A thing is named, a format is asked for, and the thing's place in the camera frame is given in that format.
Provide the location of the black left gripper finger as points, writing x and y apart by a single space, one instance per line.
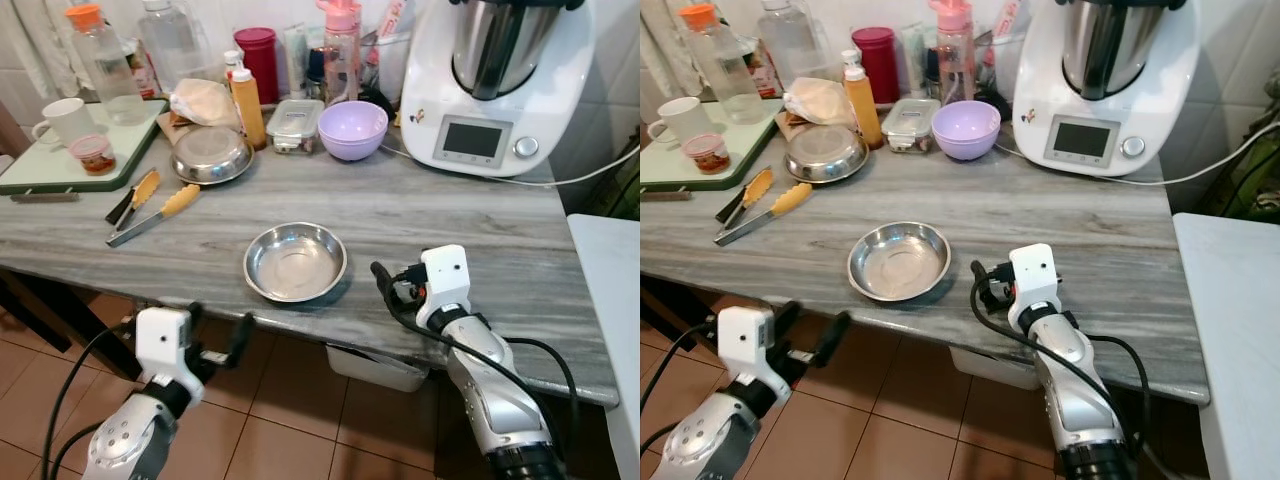
786 316
834 338
196 318
242 338

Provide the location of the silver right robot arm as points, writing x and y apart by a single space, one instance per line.
495 400
1080 400

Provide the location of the shallow steel dish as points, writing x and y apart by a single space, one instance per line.
295 262
899 261

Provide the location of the dark table leg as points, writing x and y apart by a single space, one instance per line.
60 315
675 310

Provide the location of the steel tongs with orange tips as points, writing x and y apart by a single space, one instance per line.
790 200
178 202

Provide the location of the deep steel bowl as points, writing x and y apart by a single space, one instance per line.
826 156
212 158

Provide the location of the purple plastic bowl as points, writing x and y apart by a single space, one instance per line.
965 131
352 132

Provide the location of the white side cabinet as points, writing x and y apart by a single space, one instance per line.
610 330
1235 330

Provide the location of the small cup with red sauce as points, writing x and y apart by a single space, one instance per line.
94 155
708 153

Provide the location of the clear lidded food container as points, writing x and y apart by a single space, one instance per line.
294 125
908 124

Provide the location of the green rimmed tray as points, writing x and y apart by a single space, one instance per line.
662 165
40 168

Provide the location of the white kitchen cooking machine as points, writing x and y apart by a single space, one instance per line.
430 90
1040 90

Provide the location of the orange pump sauce bottle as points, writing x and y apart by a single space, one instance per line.
248 112
862 110

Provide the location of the clear bag of bread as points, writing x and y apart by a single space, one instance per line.
820 100
205 102

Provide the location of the white mug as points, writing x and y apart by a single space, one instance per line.
684 118
68 120

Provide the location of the pink drinking bottle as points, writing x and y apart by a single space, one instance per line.
340 55
952 52

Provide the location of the clear bottle with orange cap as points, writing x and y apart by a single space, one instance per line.
722 72
108 75

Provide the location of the dark red canister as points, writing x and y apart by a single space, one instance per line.
877 62
258 62

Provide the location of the large clear water bottle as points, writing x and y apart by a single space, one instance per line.
172 45
790 42

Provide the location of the white curtain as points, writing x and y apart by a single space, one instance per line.
35 40
660 38

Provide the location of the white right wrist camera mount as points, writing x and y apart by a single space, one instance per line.
1034 278
446 280

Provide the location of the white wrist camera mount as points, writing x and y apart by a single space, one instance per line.
744 345
446 280
162 345
1034 278

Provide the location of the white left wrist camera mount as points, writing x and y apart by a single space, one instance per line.
744 345
162 345

